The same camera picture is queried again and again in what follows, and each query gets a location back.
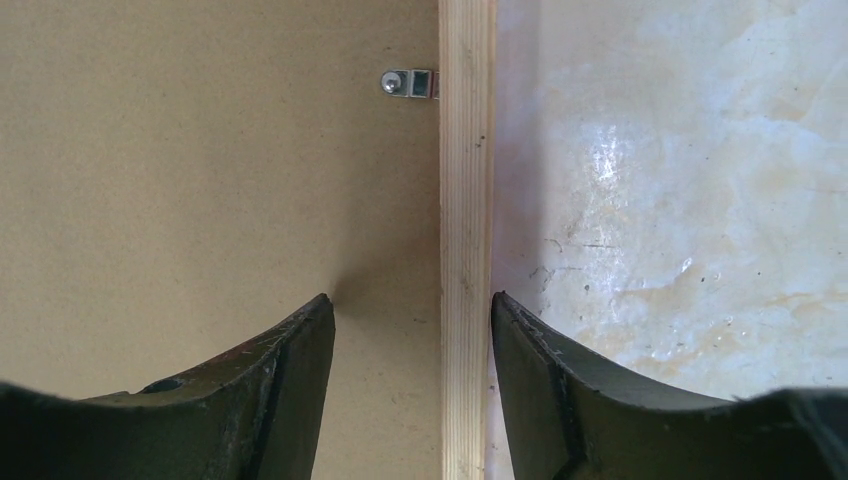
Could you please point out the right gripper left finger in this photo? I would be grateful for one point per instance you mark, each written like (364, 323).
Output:
(251, 412)

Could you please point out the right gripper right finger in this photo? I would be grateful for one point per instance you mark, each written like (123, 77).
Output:
(571, 413)

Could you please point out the brown cardboard backing board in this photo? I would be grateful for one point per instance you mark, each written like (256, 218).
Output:
(178, 176)

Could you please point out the pink wooden picture frame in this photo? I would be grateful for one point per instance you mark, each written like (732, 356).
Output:
(467, 57)

